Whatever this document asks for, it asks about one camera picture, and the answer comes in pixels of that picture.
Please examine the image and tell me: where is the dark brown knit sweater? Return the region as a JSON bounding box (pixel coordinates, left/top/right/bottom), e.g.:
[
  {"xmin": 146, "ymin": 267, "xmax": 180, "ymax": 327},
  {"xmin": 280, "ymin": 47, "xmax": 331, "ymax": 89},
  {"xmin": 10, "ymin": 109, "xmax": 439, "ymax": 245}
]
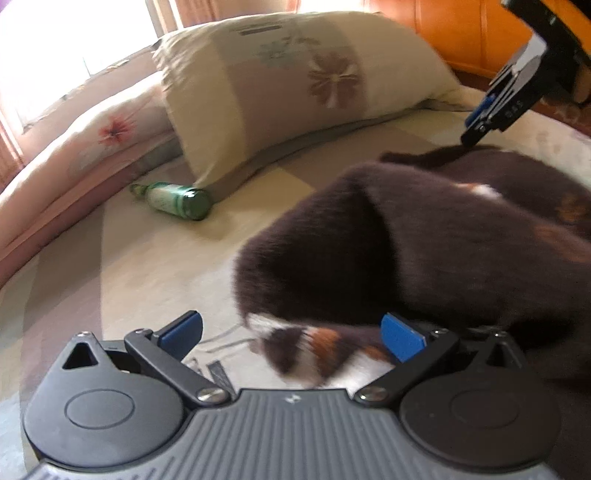
[{"xmin": 235, "ymin": 145, "xmax": 590, "ymax": 479}]

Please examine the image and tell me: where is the patchwork pastel bed sheet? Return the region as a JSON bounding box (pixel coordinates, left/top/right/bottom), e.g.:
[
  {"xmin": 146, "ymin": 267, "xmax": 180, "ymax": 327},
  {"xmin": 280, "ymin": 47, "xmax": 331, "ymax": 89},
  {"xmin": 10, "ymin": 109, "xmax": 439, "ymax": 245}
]
[{"xmin": 0, "ymin": 87, "xmax": 591, "ymax": 471}]

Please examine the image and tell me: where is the floral beige pillow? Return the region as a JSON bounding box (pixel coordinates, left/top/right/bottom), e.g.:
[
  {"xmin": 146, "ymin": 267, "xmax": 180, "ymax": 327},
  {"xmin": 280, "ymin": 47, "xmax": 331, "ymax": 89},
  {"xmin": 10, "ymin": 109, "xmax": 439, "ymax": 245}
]
[{"xmin": 153, "ymin": 11, "xmax": 461, "ymax": 201}]

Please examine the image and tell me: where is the folded pink floral quilt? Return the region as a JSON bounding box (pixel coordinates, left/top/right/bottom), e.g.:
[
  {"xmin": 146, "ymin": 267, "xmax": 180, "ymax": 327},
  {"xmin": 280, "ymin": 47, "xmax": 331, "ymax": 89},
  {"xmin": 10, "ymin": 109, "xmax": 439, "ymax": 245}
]
[{"xmin": 1, "ymin": 70, "xmax": 181, "ymax": 282}]

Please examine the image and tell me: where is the orange wooden headboard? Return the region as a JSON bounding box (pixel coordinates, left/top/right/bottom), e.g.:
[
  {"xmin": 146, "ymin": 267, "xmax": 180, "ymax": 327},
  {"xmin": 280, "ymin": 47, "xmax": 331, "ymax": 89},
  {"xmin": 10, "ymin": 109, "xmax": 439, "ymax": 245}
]
[{"xmin": 368, "ymin": 0, "xmax": 591, "ymax": 126}]

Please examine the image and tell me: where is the green glass bottle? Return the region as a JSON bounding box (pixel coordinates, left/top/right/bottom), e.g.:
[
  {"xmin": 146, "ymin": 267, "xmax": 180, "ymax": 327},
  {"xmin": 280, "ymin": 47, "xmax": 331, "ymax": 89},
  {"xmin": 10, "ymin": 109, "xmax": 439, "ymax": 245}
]
[{"xmin": 129, "ymin": 182, "xmax": 213, "ymax": 221}]

